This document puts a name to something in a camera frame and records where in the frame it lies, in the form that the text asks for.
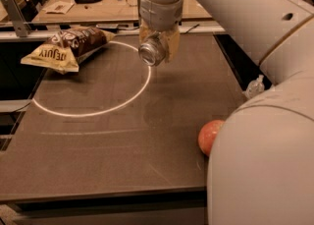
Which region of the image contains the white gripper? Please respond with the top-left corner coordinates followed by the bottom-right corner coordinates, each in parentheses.
top-left (139, 0), bottom-right (183, 63)

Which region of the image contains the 7up soda can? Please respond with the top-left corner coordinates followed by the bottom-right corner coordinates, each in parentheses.
top-left (138, 35), bottom-right (167, 66)

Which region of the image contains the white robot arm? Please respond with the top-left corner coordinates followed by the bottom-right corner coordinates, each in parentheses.
top-left (140, 0), bottom-right (314, 225)

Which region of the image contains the brown yellow chip bag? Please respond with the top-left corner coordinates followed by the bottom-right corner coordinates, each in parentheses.
top-left (21, 27), bottom-right (115, 74)

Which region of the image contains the small paper card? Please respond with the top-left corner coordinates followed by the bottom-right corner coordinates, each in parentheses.
top-left (44, 1), bottom-right (74, 15)

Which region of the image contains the clear sanitizer bottle left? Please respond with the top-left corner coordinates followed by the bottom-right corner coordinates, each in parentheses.
top-left (244, 75), bottom-right (265, 99)

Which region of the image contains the red apple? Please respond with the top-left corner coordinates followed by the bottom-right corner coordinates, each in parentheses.
top-left (197, 120), bottom-right (224, 156)

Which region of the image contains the black cable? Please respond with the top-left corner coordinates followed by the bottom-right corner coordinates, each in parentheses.
top-left (181, 23), bottom-right (201, 35)

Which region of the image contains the left metal bracket post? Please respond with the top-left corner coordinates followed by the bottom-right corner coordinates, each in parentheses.
top-left (1, 0), bottom-right (30, 37)

